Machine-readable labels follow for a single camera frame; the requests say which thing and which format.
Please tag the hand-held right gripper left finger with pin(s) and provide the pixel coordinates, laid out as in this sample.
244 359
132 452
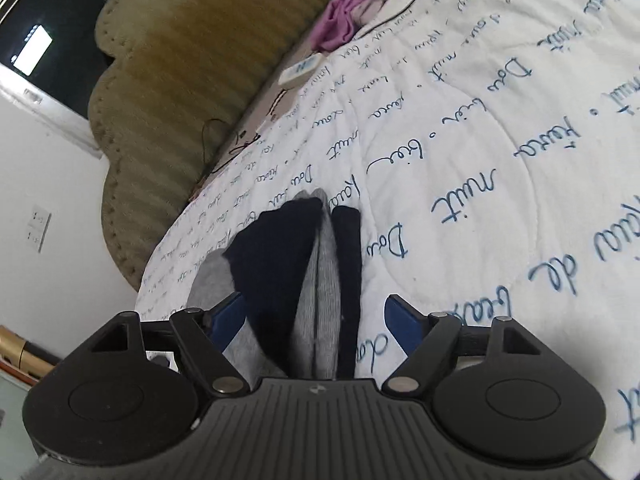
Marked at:
227 322

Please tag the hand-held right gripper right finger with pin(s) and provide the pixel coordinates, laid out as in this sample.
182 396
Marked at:
405 322

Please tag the grey sock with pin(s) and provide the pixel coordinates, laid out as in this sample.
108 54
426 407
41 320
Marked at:
210 280
325 300

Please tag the navy sock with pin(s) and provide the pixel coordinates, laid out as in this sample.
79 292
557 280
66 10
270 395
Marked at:
280 270
348 285

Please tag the white quilt with blue script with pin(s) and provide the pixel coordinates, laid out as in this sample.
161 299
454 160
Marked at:
475 160

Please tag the gold cylindrical object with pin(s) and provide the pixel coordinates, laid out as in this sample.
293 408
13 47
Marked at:
20 350

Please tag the beige padded headboard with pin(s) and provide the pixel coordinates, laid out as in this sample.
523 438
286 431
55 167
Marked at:
190 85

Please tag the purple cloth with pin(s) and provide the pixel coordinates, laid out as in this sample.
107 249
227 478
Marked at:
340 20

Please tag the pale pink cloth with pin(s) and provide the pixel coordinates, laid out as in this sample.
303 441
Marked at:
372 5

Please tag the white wall socket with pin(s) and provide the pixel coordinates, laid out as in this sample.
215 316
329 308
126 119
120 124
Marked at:
37 228

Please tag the aluminium frame window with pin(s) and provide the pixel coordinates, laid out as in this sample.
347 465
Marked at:
45 30

